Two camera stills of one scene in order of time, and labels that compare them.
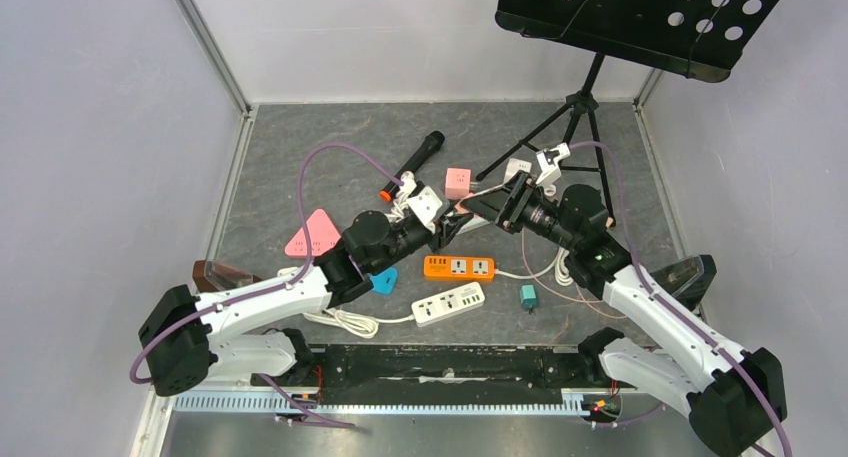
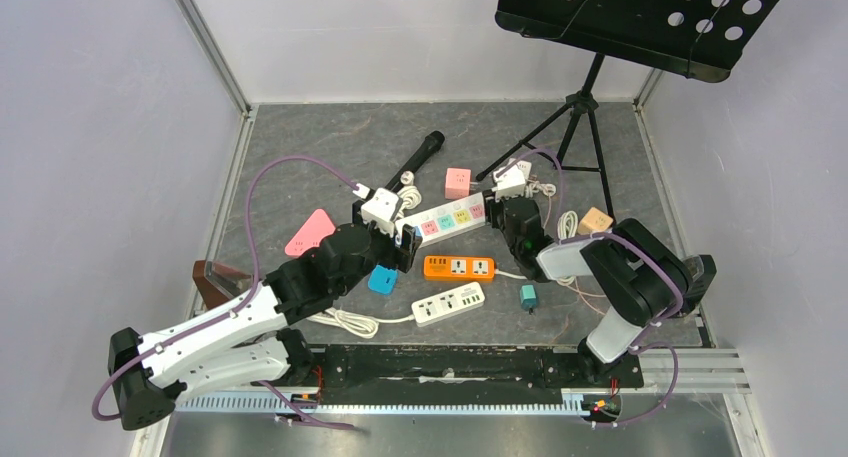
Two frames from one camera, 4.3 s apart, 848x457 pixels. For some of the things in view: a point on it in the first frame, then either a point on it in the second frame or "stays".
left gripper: (445, 231) to (398, 257)
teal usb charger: (528, 298) stays
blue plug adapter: (384, 281) stays
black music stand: (697, 27) stays
